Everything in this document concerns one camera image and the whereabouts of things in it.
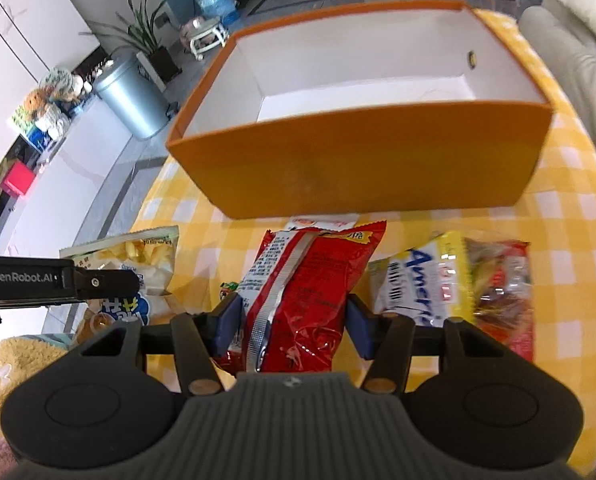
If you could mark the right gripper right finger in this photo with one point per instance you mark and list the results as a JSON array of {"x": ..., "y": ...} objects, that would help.
[{"x": 386, "y": 342}]

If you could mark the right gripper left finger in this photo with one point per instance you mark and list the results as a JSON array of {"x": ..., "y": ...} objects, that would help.
[{"x": 197, "y": 339}]

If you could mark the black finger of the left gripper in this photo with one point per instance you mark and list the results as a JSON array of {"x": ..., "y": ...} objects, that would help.
[{"x": 105, "y": 284}]

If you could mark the white yellow American snack bag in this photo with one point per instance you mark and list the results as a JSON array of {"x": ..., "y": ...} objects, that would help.
[{"x": 428, "y": 283}]

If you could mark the red chip bag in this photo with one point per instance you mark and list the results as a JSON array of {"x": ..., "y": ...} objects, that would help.
[{"x": 294, "y": 294}]

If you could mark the red brown snack packet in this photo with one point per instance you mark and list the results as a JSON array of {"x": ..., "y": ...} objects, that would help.
[{"x": 502, "y": 292}]

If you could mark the yellow fluffy blanket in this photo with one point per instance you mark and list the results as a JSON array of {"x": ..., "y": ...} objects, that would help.
[{"x": 24, "y": 356}]

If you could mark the red box on cabinet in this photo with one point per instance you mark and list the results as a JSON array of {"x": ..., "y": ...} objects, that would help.
[{"x": 18, "y": 179}]

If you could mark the stuffed toys pile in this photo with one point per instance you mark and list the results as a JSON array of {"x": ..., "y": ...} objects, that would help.
[{"x": 50, "y": 106}]

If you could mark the grey metal trash bin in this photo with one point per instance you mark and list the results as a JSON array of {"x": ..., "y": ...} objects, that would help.
[{"x": 131, "y": 94}]

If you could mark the yellow checkered tablecloth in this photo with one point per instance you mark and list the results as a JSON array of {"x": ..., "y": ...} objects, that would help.
[{"x": 556, "y": 217}]

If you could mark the orange cardboard box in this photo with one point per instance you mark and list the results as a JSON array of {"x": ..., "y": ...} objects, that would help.
[{"x": 370, "y": 107}]

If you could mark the potted green plant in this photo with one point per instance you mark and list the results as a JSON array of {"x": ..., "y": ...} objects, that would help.
[{"x": 139, "y": 34}]

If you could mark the small white stool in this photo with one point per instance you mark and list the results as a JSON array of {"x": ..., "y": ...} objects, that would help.
[{"x": 200, "y": 36}]

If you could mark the grey sofa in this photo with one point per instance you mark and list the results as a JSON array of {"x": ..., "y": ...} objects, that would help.
[{"x": 563, "y": 34}]

